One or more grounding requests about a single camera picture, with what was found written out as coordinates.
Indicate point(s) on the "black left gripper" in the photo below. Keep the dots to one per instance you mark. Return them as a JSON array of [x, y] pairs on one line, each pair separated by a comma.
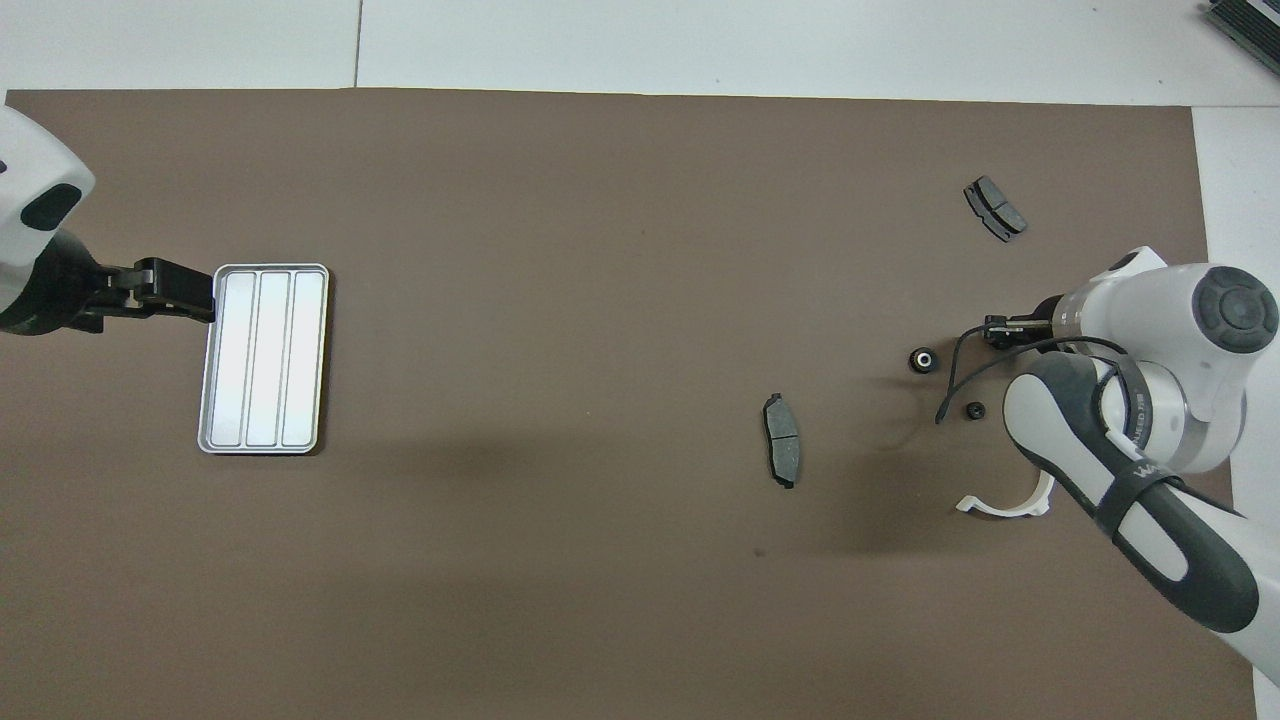
[[55, 285]]

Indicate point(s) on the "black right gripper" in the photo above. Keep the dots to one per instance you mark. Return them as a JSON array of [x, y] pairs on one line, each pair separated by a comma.
[[1012, 332]]

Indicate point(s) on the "black bearing gear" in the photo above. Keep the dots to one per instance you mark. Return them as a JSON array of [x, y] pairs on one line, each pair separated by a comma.
[[922, 360]]

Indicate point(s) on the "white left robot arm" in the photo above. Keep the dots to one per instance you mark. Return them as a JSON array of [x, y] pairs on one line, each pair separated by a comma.
[[30, 190]]

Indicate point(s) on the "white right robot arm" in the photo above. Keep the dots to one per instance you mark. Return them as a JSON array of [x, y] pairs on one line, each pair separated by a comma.
[[1160, 430]]

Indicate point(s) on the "silver metal tray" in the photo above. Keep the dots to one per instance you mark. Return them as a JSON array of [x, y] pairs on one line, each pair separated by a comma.
[[265, 360]]

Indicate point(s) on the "grooved dark grey brake pad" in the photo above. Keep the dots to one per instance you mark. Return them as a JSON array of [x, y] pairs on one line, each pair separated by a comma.
[[995, 208]]

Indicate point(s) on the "grey ribbed device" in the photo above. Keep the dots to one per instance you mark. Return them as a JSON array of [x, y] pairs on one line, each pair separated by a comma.
[[1250, 25]]

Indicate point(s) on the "brown table mat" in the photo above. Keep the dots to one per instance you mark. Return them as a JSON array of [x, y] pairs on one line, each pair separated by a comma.
[[600, 250]]

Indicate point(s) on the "white curved plastic bracket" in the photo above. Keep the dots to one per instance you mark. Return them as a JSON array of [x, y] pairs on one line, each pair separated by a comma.
[[1010, 511]]

